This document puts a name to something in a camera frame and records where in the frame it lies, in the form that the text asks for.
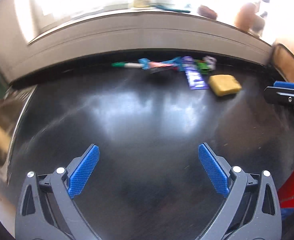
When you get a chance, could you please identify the wooden cutting board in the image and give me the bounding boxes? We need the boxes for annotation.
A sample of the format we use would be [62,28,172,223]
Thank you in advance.
[272,39,294,82]

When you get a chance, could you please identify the white stone mortar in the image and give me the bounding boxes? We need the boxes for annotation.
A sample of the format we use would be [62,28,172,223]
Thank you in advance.
[250,0,270,37]

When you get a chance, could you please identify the yellow sponge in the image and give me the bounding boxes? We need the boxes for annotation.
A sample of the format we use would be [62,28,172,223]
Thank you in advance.
[208,74,242,97]

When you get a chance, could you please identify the wooden utensil holder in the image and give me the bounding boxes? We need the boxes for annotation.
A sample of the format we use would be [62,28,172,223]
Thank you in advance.
[235,3,257,32]

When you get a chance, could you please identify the purple snack wrapper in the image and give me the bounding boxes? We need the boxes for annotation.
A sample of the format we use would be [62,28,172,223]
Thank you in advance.
[182,56,208,90]

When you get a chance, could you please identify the stainless steel sink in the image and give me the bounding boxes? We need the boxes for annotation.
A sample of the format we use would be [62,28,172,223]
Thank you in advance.
[0,84,37,181]

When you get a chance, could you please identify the glass jar of nuts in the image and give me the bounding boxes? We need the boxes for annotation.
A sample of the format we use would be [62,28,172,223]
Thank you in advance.
[197,5,218,20]

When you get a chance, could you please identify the blue red wrapper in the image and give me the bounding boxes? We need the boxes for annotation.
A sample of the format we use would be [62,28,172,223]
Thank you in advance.
[138,57,184,73]

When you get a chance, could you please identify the blue scissors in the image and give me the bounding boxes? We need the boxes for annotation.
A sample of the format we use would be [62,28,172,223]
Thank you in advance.
[152,3,190,14]

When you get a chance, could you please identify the green white marker pen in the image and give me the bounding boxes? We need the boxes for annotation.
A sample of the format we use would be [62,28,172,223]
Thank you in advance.
[111,62,143,69]

